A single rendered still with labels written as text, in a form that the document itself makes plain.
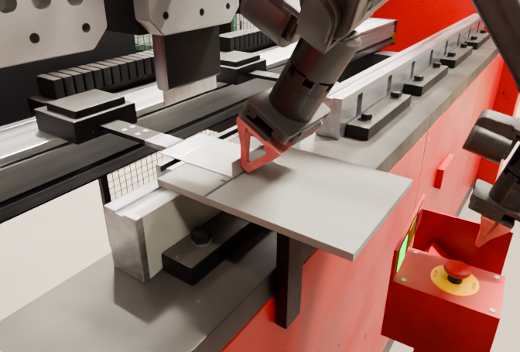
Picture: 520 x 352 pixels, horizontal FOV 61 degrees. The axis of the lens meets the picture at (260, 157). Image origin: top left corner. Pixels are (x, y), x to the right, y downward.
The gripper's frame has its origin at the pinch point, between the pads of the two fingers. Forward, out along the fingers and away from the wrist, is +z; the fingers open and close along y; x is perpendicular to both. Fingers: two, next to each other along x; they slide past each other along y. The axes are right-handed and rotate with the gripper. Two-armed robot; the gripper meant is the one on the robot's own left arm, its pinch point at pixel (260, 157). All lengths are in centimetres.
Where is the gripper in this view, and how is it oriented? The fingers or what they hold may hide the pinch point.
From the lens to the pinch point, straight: 56.5
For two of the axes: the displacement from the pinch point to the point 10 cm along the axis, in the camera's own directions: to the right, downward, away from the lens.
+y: -5.7, 3.6, -7.4
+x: 7.2, 6.6, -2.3
